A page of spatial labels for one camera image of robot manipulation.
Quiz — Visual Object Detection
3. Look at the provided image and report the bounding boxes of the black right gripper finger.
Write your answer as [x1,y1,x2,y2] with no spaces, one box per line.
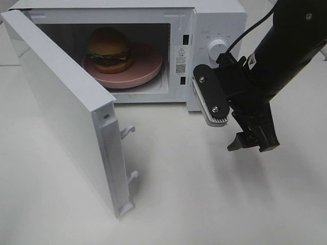
[227,132,258,151]
[252,121,279,152]

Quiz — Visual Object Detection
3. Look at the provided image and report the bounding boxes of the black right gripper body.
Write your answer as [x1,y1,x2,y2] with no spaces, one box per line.
[215,57,273,135]

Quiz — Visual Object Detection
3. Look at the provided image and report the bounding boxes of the pink round plate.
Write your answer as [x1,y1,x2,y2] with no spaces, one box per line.
[82,43,163,89]

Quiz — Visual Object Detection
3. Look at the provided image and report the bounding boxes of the white microwave door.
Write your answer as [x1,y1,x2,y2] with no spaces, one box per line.
[2,10,138,218]

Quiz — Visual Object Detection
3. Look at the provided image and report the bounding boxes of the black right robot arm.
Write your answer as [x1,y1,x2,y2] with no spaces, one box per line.
[215,1,326,152]

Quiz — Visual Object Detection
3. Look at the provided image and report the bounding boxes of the burger with lettuce and cheese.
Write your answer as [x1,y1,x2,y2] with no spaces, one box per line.
[86,27,134,74]

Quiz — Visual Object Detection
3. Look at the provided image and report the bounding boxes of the upper white round knob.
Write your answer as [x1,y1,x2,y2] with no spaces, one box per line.
[207,37,229,61]

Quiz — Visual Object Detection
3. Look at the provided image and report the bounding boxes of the white microwave oven body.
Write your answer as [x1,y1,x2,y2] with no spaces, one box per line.
[7,1,247,111]

